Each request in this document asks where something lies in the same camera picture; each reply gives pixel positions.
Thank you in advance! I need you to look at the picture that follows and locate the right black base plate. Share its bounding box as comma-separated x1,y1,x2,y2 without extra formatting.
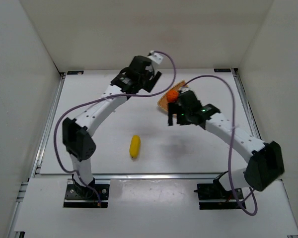
194,183,240,210

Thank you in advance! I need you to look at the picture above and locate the woven triangular fruit bowl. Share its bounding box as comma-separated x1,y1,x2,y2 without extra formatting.
157,80,188,114

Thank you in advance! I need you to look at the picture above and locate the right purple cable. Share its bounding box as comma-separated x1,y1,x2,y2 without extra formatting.
163,75,258,216

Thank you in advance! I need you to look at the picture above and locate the right aluminium frame rail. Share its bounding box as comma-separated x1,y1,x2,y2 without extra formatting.
232,68,298,238

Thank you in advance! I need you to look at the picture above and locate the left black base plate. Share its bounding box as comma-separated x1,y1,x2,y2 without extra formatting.
63,179,110,209

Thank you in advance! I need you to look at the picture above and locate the aluminium frame rail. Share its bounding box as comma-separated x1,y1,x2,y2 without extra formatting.
64,173,274,181
6,72,67,238
232,68,298,238

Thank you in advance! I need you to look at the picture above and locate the left blue corner label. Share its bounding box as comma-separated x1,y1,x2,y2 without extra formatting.
67,70,84,75

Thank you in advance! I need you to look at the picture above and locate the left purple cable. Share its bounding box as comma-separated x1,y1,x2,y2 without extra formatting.
54,51,177,208

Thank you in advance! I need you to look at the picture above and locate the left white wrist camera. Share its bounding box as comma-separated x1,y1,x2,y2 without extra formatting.
147,51,163,65

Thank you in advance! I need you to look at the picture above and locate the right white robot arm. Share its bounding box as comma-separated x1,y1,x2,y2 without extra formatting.
166,87,285,196

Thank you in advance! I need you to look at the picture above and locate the fake orange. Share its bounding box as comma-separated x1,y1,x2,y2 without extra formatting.
166,90,179,103

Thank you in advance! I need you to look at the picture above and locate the blue corner label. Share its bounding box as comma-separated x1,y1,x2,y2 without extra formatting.
67,70,84,75
214,68,231,73

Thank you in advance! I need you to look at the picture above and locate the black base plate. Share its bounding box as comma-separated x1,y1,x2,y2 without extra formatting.
63,179,110,209
194,183,240,210

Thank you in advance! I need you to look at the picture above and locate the yellow fake fruit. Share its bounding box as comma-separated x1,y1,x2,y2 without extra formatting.
129,135,141,158

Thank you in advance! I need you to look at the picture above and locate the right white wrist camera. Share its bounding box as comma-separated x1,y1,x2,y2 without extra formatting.
179,86,191,94

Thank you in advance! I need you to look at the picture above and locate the purple cable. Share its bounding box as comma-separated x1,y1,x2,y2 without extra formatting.
54,51,177,208
163,75,258,216

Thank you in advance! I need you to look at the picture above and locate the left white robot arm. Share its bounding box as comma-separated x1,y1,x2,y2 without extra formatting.
62,52,163,200

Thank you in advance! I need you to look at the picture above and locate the front aluminium frame rail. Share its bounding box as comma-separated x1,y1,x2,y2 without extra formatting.
64,173,274,181

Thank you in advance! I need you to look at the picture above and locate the left aluminium frame rail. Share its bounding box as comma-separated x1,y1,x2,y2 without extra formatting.
6,72,67,238

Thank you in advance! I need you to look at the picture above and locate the right blue corner label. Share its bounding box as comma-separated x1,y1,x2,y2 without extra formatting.
214,68,231,73

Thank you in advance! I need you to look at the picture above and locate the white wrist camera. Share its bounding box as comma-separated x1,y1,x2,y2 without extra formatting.
179,86,191,94
147,51,163,65

